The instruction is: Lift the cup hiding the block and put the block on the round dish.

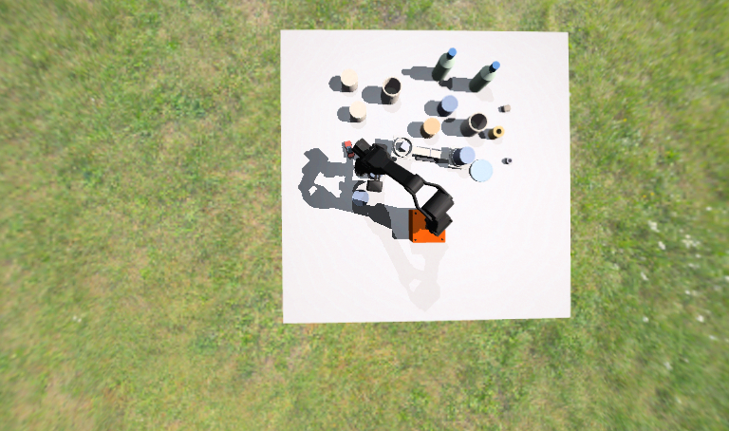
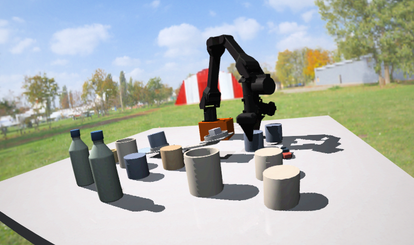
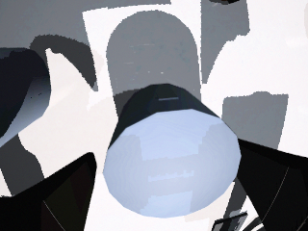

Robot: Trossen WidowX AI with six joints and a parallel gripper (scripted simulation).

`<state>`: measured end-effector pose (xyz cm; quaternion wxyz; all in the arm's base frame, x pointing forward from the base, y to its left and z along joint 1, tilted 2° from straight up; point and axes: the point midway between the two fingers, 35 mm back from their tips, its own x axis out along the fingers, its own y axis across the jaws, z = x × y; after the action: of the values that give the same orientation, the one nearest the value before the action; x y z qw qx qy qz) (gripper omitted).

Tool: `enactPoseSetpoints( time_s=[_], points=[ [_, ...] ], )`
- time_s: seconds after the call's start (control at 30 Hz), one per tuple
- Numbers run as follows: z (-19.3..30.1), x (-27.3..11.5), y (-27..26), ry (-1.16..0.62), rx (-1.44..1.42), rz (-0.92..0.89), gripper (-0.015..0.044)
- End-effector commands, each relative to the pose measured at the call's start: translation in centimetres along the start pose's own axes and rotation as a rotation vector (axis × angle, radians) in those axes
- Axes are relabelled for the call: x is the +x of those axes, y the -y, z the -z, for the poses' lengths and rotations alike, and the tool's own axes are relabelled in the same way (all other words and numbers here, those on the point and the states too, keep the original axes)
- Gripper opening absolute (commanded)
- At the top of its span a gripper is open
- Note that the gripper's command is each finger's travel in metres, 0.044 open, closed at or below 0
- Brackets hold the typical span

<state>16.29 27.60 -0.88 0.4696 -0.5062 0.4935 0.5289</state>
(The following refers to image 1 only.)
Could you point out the brown cylinder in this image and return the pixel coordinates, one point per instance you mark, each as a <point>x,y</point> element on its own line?
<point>430,128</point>

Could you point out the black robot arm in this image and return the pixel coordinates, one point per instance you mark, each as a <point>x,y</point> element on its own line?
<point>377,159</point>

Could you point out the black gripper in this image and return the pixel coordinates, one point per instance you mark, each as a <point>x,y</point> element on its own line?
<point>375,185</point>

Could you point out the dark grey bottle with blue cap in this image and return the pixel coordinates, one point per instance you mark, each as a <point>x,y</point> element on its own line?
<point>445,63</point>
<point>483,77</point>

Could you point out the beige cylinder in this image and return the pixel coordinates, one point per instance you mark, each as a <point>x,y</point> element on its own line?
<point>357,111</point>
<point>349,80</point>

